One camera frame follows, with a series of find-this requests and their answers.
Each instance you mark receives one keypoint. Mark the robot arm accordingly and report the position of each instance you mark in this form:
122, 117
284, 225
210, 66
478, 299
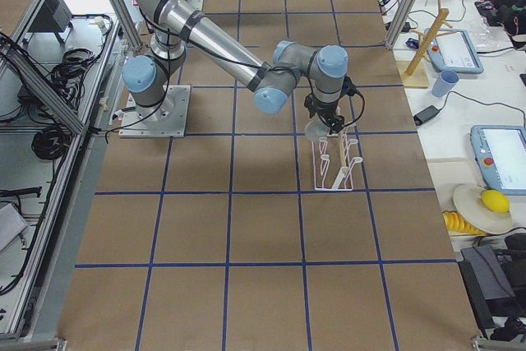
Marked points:
270, 83

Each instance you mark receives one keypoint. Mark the blue cup on desk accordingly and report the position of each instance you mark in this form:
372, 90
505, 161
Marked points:
444, 83

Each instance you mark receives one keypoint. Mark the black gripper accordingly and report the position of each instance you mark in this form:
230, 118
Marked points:
324, 110

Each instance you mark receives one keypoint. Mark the far blue teach pendant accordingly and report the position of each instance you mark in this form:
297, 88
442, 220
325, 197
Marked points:
452, 49

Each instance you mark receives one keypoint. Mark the wooden mug tree stand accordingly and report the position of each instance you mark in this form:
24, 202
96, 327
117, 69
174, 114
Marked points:
413, 73

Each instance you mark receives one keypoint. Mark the wooden rack dowel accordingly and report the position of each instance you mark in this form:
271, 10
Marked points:
341, 139

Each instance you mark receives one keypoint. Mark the white wire cup rack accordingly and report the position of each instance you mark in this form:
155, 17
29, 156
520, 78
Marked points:
327, 175

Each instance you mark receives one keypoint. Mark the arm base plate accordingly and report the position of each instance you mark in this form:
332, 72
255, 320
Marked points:
169, 120

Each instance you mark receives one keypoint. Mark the white plastic cup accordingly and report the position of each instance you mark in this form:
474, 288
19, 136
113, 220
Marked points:
316, 129

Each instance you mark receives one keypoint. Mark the black power adapter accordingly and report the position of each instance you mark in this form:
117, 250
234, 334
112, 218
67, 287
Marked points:
425, 115

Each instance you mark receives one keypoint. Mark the blue teach pendant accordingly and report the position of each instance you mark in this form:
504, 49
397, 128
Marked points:
452, 49
500, 153

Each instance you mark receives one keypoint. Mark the yellow lemon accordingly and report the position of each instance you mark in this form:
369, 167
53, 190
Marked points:
495, 201

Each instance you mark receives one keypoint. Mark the cream plate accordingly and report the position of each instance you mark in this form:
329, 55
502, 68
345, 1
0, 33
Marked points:
468, 202

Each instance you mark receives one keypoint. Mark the near blue teach pendant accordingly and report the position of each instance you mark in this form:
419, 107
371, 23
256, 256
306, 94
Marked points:
500, 153

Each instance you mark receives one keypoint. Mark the yellow spiral toy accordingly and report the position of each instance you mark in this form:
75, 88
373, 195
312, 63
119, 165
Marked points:
455, 222

